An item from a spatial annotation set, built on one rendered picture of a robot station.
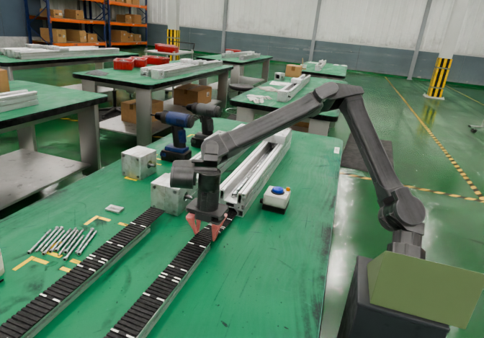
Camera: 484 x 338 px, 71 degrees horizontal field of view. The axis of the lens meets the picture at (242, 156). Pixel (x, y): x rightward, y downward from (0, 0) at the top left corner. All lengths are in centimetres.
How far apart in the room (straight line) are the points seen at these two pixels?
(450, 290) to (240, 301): 46
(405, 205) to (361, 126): 24
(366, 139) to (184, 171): 51
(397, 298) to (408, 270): 8
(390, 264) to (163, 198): 67
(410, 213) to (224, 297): 50
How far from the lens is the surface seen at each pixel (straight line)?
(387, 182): 97
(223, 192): 110
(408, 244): 94
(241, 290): 86
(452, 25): 1112
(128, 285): 87
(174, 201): 109
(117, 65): 426
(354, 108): 103
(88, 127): 289
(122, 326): 75
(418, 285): 89
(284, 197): 115
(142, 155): 133
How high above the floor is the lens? 136
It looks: 21 degrees down
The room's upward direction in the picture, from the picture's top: 6 degrees clockwise
